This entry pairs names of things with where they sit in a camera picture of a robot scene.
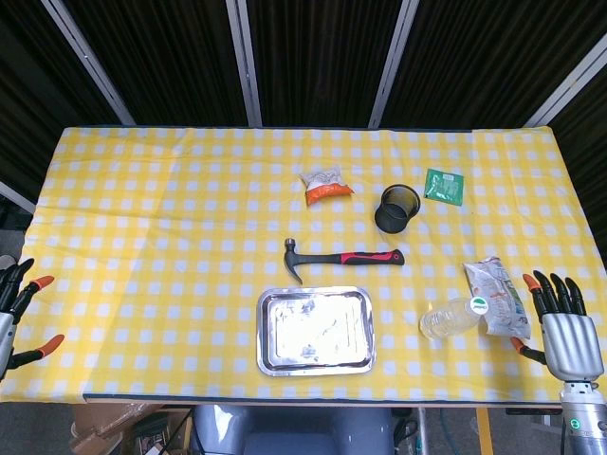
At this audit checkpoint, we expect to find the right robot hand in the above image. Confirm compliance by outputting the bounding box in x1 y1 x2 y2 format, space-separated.
509 269 606 381

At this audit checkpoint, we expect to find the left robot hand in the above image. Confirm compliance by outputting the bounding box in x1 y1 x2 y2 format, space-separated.
0 258 65 380

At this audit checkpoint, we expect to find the clear plastic bottle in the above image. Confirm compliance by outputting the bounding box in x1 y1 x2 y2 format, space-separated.
420 296 490 339

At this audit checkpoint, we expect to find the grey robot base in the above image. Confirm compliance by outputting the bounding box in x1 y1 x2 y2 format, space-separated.
192 405 395 455

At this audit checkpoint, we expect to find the silver metal tray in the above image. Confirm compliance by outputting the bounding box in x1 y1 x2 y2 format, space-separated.
256 285 377 377

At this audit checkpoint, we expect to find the crumpled white snack bag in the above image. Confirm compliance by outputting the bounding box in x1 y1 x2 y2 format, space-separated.
463 256 531 340

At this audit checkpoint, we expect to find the brown cardboard box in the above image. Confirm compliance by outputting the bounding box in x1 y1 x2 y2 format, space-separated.
69 403 191 455

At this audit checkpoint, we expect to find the yellow white checked tablecloth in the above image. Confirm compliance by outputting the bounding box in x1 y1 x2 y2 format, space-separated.
0 125 607 405

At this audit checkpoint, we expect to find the metal table leg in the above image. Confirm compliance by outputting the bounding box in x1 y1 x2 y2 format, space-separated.
415 407 431 455

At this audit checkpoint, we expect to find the green sachet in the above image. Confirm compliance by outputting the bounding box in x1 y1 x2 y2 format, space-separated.
423 168 465 206

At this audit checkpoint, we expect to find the black mesh pen cup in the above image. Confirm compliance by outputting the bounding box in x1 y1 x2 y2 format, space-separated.
374 184 422 235

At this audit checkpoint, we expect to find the black red claw hammer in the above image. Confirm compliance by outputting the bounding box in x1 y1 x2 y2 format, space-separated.
283 238 406 286

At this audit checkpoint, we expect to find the orange white snack bag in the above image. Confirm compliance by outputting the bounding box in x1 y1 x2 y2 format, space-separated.
299 164 356 208

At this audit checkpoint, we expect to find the white partition post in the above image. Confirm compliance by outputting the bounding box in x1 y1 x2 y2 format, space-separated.
40 0 138 126
225 0 264 128
524 45 607 128
368 0 421 129
0 179 37 215

